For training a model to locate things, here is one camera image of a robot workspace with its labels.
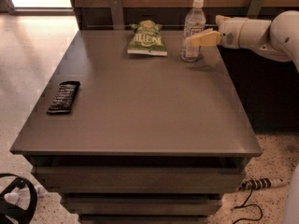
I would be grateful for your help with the green chip bag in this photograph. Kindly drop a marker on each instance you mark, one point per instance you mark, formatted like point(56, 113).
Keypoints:
point(147, 39)

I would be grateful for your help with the metal rail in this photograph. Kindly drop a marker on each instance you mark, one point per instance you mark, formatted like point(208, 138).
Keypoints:
point(127, 26)

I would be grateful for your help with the striped power strip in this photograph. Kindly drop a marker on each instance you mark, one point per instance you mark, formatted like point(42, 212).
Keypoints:
point(263, 183)

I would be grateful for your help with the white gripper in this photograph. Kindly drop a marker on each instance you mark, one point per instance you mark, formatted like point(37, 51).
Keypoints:
point(230, 34)

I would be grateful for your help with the left metal bracket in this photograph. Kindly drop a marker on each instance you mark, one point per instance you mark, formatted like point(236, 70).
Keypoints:
point(116, 9)

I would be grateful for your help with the grey drawer cabinet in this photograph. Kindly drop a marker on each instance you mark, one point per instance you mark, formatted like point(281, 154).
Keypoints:
point(149, 140)

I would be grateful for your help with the right metal bracket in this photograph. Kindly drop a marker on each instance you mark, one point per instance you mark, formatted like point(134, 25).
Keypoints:
point(254, 8)

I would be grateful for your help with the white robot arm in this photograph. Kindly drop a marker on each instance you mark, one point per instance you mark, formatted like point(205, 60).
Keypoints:
point(277, 40)

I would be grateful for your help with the metal bracket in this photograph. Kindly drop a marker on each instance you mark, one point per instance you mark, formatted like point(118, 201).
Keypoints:
point(116, 9)
point(254, 8)

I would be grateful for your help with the clear plastic water bottle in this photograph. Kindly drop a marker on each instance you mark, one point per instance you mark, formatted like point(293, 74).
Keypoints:
point(195, 23)

